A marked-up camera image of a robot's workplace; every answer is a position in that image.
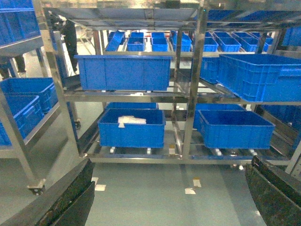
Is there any blue bin lower shelf left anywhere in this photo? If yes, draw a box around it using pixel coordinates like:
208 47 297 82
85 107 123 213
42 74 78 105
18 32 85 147
98 108 166 148

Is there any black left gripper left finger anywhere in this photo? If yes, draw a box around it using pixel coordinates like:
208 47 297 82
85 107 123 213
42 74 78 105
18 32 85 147
2 159 95 226

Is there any stainless steel shelf rack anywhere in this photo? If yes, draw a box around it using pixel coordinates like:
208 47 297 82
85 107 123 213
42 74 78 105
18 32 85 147
33 0 301 164

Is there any blue crate left rack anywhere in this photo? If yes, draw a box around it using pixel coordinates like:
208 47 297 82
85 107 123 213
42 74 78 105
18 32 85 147
0 94 45 146

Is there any left steel shelf rack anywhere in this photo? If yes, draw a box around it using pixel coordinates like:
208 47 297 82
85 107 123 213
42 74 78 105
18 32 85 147
0 0 60 195

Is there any blue bin shelf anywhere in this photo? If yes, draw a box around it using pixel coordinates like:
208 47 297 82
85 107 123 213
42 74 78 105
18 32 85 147
75 55 172 91
98 108 166 148
198 110 275 149

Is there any person in dark clothes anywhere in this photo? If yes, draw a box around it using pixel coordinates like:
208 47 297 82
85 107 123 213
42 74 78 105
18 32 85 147
49 13 78 72

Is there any blue bin lower shelf right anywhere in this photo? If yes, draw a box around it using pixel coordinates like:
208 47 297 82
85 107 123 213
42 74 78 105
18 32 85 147
198 110 275 149

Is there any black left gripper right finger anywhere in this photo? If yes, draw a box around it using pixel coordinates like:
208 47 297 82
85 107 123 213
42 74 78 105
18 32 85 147
245 155 301 226

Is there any blue bin middle shelf left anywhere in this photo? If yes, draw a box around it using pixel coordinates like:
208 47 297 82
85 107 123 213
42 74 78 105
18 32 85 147
75 55 172 91

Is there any blue crate middle shelf right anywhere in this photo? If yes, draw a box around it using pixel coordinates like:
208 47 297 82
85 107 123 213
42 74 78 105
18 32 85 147
217 54 301 102

